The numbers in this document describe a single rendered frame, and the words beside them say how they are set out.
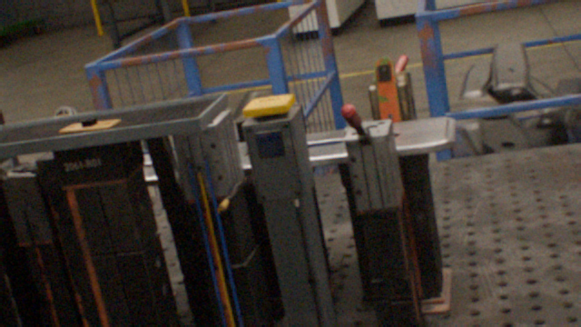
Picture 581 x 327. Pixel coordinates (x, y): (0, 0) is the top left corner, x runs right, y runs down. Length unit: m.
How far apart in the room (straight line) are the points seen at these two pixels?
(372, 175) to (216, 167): 0.24
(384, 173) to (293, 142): 0.21
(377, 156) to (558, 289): 0.45
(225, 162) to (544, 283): 0.61
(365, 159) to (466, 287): 0.40
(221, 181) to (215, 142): 0.06
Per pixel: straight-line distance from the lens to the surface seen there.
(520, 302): 1.56
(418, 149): 1.43
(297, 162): 1.17
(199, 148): 1.36
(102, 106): 3.65
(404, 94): 1.64
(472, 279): 1.65
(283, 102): 1.16
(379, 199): 1.34
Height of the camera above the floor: 1.40
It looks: 16 degrees down
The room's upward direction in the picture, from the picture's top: 11 degrees counter-clockwise
